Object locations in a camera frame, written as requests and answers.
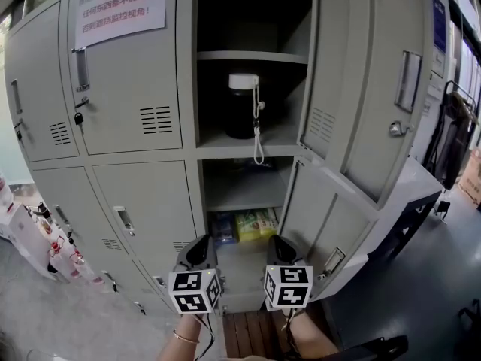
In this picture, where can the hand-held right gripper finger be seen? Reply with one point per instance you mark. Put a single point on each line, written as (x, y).
(271, 256)
(291, 256)

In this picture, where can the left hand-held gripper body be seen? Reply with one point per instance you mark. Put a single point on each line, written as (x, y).
(188, 288)

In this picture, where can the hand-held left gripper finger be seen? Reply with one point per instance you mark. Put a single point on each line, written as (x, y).
(211, 256)
(185, 256)

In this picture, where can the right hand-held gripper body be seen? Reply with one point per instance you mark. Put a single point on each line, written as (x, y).
(289, 288)

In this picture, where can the black and white jar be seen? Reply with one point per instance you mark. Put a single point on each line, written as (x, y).
(238, 111)

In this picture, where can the grey metal locker cabinet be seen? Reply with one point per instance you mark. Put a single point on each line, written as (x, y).
(131, 88)

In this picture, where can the person's left forearm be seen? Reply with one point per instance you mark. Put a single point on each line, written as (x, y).
(180, 352)

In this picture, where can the person's right forearm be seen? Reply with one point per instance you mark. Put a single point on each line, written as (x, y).
(312, 337)

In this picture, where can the yellow green packet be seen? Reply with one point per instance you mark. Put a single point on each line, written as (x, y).
(251, 226)

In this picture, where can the wooden step platform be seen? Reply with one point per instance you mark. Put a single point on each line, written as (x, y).
(248, 333)

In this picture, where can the clear water jug red cap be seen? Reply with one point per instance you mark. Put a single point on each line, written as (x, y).
(62, 261)
(84, 269)

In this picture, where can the grey table with black legs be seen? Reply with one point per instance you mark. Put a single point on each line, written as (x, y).
(413, 186)

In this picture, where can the cluster of small bottles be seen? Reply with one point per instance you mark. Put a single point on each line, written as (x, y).
(45, 220)

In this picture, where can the small black stand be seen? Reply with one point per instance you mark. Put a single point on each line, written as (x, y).
(442, 207)

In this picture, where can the black office chair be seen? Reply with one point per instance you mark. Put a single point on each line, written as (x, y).
(471, 329)

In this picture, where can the large water bottle red label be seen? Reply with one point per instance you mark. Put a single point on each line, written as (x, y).
(4, 190)

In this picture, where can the cardboard box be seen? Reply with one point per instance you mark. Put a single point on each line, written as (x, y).
(471, 186)

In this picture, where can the dark hanging jacket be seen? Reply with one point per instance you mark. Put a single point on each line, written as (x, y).
(451, 145)

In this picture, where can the white paper notice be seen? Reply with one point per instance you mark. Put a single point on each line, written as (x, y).
(120, 10)

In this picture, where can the white wall notice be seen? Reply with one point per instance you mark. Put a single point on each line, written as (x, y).
(437, 64)

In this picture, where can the blue wall poster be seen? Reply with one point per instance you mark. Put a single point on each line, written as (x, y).
(439, 21)

